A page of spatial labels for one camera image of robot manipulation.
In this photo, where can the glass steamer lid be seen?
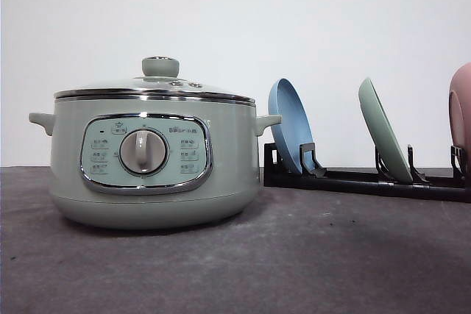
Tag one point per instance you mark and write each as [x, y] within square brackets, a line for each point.
[159, 81]

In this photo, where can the green plate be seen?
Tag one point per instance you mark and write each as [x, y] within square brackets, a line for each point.
[381, 132]

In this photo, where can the blue plate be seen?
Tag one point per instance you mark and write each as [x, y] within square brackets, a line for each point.
[295, 130]

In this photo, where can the green electric steamer pot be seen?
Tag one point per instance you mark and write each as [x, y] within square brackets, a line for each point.
[156, 151]

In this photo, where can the pink plate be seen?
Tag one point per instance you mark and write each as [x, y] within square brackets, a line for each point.
[459, 110]

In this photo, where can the grey table mat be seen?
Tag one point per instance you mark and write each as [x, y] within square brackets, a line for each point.
[293, 251]

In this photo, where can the black dish rack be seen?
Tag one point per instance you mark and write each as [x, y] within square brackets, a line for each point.
[456, 187]

